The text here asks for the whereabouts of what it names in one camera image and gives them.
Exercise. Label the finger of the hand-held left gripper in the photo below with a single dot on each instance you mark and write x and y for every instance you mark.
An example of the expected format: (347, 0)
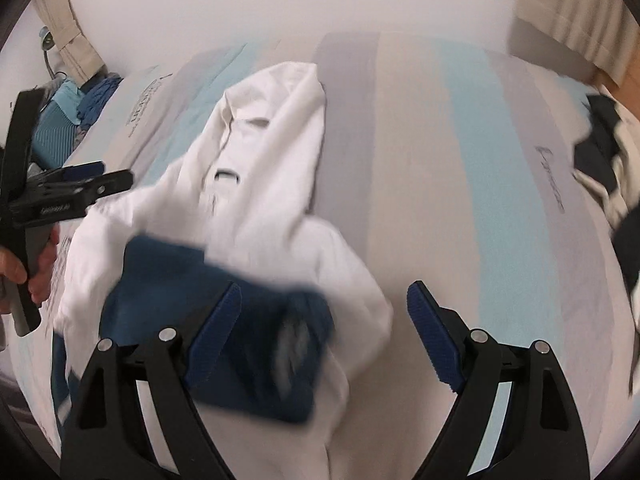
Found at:
(110, 182)
(85, 170)

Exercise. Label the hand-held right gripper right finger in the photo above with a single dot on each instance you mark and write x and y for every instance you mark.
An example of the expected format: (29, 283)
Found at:
(430, 340)

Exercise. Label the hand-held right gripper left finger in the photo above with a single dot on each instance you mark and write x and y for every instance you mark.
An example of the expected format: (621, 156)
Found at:
(212, 340)

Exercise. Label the blue pants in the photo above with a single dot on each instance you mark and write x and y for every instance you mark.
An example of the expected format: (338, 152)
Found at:
(165, 280)

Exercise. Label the white shirt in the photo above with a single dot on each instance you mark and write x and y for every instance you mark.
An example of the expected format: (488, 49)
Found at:
(270, 160)

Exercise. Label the person's left hand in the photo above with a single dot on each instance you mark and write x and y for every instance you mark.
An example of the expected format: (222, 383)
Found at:
(15, 267)

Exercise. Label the teal ribbed cushion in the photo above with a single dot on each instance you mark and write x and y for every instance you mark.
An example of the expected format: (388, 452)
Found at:
(55, 130)

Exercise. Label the dark blue crumpled cloth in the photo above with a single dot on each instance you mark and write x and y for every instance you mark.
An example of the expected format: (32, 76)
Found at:
(97, 100)

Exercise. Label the teal desk lamp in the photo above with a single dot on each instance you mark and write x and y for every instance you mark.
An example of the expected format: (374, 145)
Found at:
(46, 37)

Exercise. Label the striped bed sheet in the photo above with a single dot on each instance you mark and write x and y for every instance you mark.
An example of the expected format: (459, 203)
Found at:
(425, 160)

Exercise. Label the black and white jacket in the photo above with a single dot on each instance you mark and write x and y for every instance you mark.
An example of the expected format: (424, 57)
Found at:
(600, 125)

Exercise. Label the wooden headboard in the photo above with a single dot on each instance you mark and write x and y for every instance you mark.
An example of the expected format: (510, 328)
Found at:
(620, 91)

